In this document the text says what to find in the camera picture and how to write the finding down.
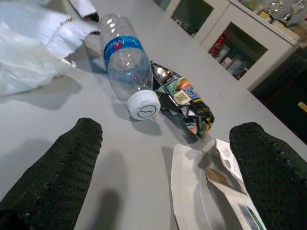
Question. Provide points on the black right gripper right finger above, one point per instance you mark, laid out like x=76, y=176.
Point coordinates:
x=275, y=177

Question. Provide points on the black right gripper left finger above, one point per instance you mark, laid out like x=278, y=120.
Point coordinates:
x=52, y=177

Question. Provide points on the flattened white paper carton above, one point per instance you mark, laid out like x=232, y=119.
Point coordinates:
x=192, y=187

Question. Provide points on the crumpled foil snack wrapper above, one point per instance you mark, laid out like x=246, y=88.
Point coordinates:
x=189, y=100

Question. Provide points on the white plastic bag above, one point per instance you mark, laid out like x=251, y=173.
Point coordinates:
x=26, y=48

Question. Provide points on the clear plastic water bottle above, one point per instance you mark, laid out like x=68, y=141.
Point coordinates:
x=127, y=64

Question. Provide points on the red box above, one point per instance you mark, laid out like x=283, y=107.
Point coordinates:
x=219, y=44

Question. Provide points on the white glass door cabinet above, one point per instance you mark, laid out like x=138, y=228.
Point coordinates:
x=230, y=14

